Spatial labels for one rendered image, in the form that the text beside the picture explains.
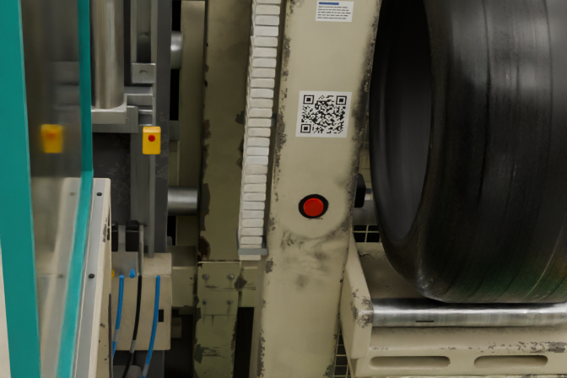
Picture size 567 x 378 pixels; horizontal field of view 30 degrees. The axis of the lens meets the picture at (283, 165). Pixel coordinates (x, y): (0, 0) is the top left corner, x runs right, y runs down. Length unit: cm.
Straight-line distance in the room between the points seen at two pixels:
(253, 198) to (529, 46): 48
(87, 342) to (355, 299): 67
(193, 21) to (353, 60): 88
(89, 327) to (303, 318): 74
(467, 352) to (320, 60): 53
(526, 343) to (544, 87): 51
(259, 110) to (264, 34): 12
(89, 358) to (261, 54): 62
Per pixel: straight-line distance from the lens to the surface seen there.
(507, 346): 172
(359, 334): 162
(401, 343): 168
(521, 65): 138
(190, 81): 232
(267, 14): 147
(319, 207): 160
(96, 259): 113
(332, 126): 154
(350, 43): 148
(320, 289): 170
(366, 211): 188
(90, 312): 106
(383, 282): 190
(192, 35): 231
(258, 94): 151
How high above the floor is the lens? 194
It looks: 31 degrees down
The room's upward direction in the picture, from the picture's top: 5 degrees clockwise
